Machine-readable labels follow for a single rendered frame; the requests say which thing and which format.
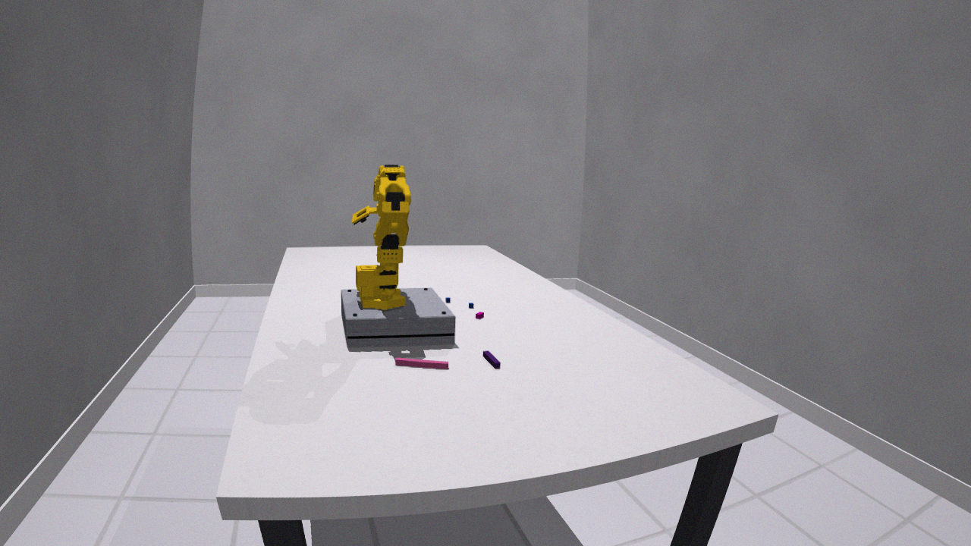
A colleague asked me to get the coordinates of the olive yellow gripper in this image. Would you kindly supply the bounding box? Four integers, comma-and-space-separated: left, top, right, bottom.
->
352, 204, 382, 224

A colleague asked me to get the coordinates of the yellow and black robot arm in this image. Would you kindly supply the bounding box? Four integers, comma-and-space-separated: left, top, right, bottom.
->
358, 165, 411, 310

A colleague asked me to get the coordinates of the pink flat bar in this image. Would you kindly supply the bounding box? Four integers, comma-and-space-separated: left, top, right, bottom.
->
395, 358, 448, 369

